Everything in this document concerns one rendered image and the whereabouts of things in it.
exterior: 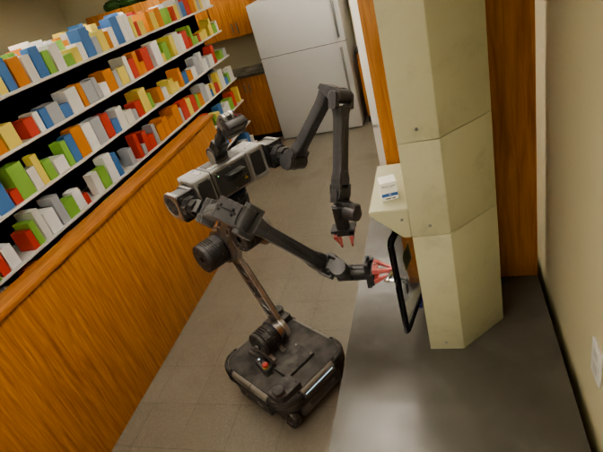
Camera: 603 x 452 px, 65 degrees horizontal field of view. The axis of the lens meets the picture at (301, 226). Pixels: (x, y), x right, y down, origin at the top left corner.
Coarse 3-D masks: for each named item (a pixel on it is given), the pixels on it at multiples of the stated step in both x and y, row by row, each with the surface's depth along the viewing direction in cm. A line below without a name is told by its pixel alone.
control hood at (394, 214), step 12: (384, 168) 163; (396, 168) 161; (396, 180) 153; (372, 192) 151; (372, 204) 143; (384, 204) 142; (396, 204) 140; (372, 216) 140; (384, 216) 139; (396, 216) 139; (408, 216) 138; (396, 228) 141; (408, 228) 140
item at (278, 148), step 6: (276, 138) 219; (270, 144) 217; (276, 144) 217; (282, 144) 216; (270, 150) 216; (276, 150) 215; (282, 150) 213; (270, 156) 217; (276, 156) 215; (270, 162) 220; (276, 162) 220
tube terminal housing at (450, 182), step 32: (480, 128) 130; (416, 160) 128; (448, 160) 127; (480, 160) 134; (416, 192) 133; (448, 192) 131; (480, 192) 139; (416, 224) 139; (448, 224) 136; (480, 224) 144; (416, 256) 145; (448, 256) 142; (480, 256) 149; (448, 288) 149; (480, 288) 154; (448, 320) 156; (480, 320) 160
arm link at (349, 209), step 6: (330, 192) 192; (336, 192) 190; (330, 198) 193; (336, 198) 190; (348, 198) 195; (348, 204) 189; (354, 204) 187; (342, 210) 191; (348, 210) 188; (354, 210) 187; (360, 210) 189; (348, 216) 188; (354, 216) 188; (360, 216) 190
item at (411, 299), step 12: (396, 240) 152; (408, 240) 164; (396, 252) 152; (408, 252) 164; (408, 264) 164; (408, 276) 165; (396, 288) 155; (420, 288) 178; (408, 300) 165; (408, 312) 166
